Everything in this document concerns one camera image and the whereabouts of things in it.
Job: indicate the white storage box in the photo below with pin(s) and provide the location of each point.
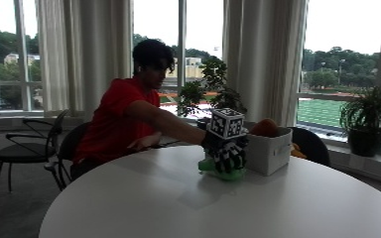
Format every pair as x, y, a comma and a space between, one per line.
268, 152

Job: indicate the yellow soft toy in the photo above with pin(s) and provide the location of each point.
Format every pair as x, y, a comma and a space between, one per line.
297, 151

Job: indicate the the person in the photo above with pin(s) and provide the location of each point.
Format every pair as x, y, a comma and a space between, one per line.
111, 125

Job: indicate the white marker cube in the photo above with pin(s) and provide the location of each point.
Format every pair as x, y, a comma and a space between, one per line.
227, 123

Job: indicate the tall leafy plant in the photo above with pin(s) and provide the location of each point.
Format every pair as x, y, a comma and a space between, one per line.
212, 89

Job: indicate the potted grass plant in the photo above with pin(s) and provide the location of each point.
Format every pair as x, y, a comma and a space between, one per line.
369, 122

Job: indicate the green soft toy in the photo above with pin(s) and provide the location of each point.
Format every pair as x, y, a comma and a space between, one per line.
225, 174

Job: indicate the white curtain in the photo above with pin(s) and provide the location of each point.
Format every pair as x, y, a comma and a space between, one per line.
84, 56
265, 59

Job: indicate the black chair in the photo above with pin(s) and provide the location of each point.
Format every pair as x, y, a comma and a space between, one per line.
312, 145
23, 145
70, 145

